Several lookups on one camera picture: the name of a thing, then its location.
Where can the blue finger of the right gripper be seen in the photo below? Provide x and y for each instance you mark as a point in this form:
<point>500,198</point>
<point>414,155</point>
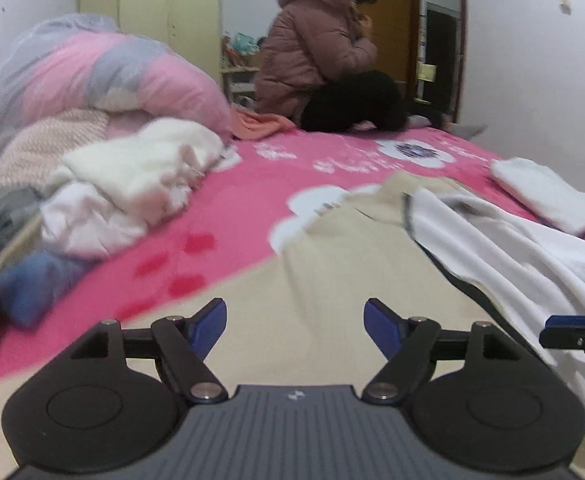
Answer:
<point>564,332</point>

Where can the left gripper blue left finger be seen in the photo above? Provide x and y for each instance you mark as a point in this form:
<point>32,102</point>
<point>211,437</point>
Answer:
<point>183,345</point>

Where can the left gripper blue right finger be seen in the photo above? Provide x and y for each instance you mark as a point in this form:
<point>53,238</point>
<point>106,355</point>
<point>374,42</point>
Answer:
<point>407,344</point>

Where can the beige zip-up jacket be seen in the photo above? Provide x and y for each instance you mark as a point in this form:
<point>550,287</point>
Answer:
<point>295,316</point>

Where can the pink floral bed blanket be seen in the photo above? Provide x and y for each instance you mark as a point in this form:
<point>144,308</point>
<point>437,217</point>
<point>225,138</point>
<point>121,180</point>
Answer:
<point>260,193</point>

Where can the folded white towel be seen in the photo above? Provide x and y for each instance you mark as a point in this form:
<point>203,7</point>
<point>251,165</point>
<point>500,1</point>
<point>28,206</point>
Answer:
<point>542,191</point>

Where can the white pale pink garment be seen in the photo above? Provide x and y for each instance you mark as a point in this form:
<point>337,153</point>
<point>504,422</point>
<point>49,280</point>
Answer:
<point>77,221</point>

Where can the blue denim jeans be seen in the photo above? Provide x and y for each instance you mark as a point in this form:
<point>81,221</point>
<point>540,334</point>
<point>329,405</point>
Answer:
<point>29,289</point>

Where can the cream fleece garment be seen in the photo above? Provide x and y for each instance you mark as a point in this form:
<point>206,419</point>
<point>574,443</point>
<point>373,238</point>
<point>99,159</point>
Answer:
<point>148,175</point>

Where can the salmon orange cloth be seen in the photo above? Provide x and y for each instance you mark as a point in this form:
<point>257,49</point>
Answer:
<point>251,126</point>

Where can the pink checkered knit blanket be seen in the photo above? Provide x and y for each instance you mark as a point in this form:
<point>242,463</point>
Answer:
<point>36,151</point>

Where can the person in mauve puffer coat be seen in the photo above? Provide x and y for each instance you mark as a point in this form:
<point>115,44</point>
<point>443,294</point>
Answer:
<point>317,70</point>

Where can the pink grey rolled duvet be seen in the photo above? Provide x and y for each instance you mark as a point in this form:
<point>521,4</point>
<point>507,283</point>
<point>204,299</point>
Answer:
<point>83,62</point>

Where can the brown wooden door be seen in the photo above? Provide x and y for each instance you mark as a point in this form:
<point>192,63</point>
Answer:
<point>395,33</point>

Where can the yellow-green wardrobe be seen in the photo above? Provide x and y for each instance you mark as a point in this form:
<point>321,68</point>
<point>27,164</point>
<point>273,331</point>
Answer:
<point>192,28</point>

